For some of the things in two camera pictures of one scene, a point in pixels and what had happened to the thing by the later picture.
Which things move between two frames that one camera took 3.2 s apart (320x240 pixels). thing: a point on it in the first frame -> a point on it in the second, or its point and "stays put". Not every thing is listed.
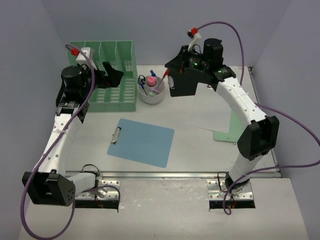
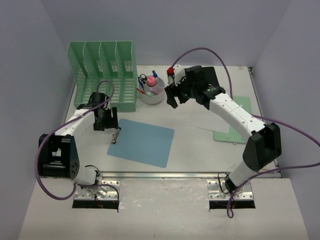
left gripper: (100, 77) -> (107, 122)
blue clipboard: (141, 142) stays put
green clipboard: (236, 129) stays put
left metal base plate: (103, 193) stays put
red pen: (165, 74) -> (140, 90)
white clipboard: (210, 111) stays put
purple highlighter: (155, 90) stays put
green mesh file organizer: (121, 54) stays put
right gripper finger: (179, 62) -> (171, 100)
